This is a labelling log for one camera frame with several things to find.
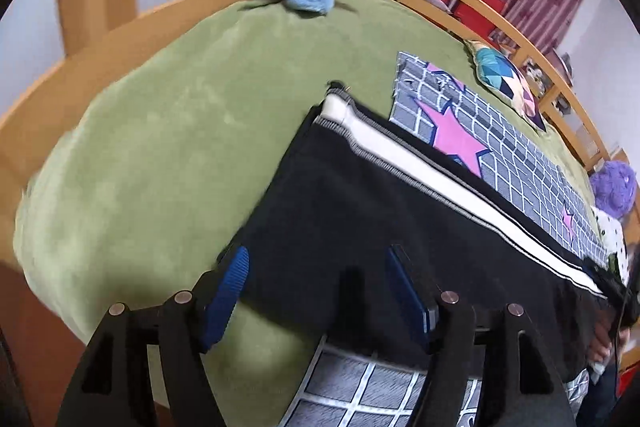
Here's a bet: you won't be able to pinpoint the wooden bed side rail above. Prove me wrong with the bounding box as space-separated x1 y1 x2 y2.
345 0 636 175

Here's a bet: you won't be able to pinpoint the black pants with white stripe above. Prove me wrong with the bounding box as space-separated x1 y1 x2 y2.
217 81 621 380

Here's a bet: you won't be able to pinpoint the white dotted cloth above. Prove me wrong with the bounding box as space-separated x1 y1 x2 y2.
592 206 632 285

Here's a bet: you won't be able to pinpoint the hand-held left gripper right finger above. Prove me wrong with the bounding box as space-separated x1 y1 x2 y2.
386 245 577 427

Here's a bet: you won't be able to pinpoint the green fleece blanket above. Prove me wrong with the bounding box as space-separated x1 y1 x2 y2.
12 0 603 410

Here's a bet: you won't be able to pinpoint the colourful geometric pillow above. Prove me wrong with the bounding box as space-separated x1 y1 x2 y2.
464 39 548 132

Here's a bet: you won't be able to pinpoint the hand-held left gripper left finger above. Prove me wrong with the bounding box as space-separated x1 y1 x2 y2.
55 247 250 427

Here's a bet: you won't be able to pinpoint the grey grid blanket pink stars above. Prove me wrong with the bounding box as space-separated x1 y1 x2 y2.
277 51 610 427

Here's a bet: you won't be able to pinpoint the purple plush toy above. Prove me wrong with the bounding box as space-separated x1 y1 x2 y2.
589 160 640 219

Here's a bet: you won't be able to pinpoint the person's right hand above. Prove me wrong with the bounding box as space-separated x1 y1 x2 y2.
590 304 628 370

